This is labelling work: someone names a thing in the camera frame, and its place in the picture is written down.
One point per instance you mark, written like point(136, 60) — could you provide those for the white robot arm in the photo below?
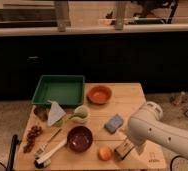
point(145, 124)

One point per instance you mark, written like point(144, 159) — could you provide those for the red orange bowl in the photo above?
point(99, 94)

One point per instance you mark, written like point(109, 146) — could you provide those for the dark maroon bowl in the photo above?
point(79, 139)

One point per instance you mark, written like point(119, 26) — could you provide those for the green plastic tray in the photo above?
point(66, 90)

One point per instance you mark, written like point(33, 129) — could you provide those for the light green cup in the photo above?
point(80, 115)

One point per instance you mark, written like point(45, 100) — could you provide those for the blue sponge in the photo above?
point(114, 123)

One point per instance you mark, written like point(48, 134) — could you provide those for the white paper napkin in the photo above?
point(55, 113)

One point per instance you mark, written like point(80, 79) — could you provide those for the dark brown rock object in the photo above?
point(41, 113)

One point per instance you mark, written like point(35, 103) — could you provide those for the orange fruit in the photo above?
point(105, 153)

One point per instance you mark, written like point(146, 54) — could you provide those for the brown dried grapes bunch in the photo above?
point(33, 133)

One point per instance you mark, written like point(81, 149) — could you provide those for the metal fork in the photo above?
point(43, 146)

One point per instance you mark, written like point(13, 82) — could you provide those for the black clamp stand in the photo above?
point(14, 143)

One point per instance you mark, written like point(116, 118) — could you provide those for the white handled brush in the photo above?
point(41, 162)

